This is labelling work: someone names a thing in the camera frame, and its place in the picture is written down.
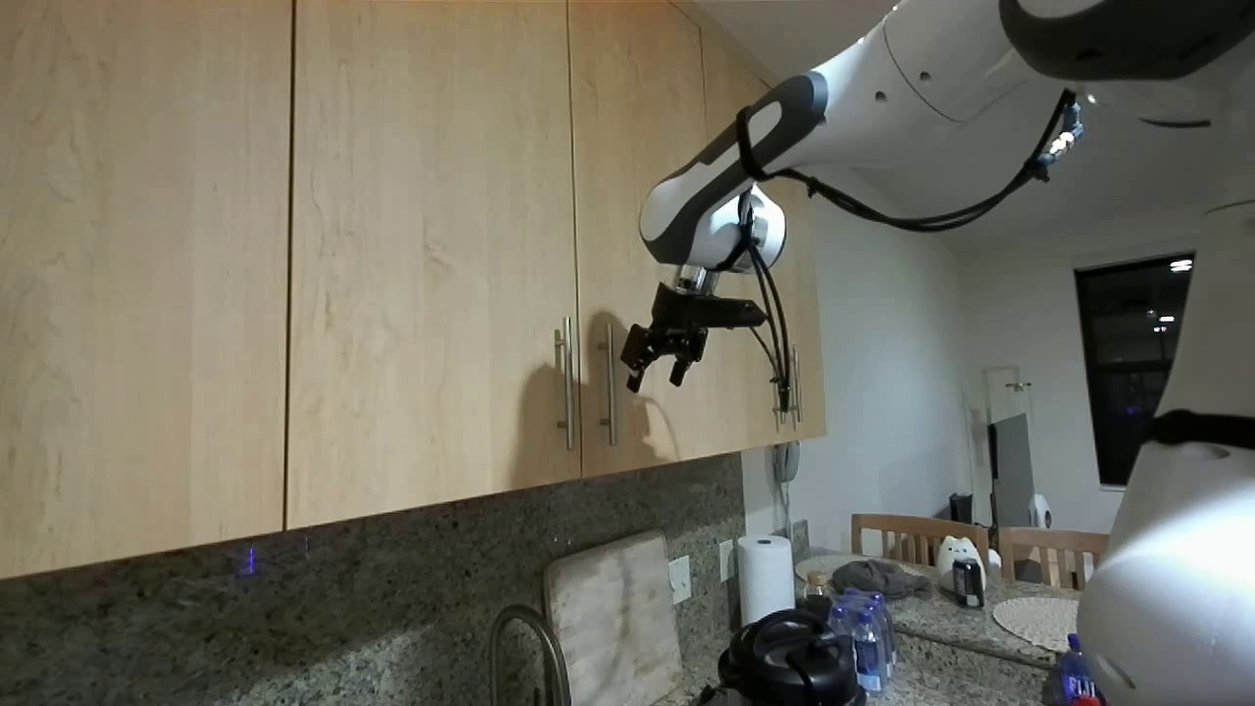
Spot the white paper towel roll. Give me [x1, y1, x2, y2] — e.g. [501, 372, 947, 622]
[732, 529, 802, 633]

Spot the wooden chair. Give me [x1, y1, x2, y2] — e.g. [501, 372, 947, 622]
[994, 523, 1119, 596]
[847, 510, 996, 574]

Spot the black round kettle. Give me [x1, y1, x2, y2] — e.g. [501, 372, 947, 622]
[715, 602, 871, 706]

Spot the brushed metal bar handle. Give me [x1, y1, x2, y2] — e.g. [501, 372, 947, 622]
[591, 311, 622, 450]
[549, 312, 582, 453]

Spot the grey narrow door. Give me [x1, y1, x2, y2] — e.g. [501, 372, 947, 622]
[985, 366, 1051, 533]

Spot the curved metal faucet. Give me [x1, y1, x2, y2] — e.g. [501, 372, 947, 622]
[486, 600, 573, 706]

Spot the dark window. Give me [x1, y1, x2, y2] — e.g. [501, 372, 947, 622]
[1071, 248, 1200, 489]

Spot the clear plastic bottle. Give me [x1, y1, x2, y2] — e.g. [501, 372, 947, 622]
[820, 585, 901, 699]

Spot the grey cloth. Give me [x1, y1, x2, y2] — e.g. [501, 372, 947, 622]
[822, 558, 938, 602]

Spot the white plastic jug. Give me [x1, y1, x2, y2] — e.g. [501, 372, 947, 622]
[935, 529, 996, 610]

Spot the blue bottle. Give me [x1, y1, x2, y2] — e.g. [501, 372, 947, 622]
[1049, 634, 1101, 706]

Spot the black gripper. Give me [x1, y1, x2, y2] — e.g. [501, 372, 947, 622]
[615, 277, 719, 395]

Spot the round pale placemat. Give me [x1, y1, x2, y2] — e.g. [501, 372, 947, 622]
[990, 592, 1092, 656]

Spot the pale cutting board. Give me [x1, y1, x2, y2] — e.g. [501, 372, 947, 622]
[536, 529, 690, 706]

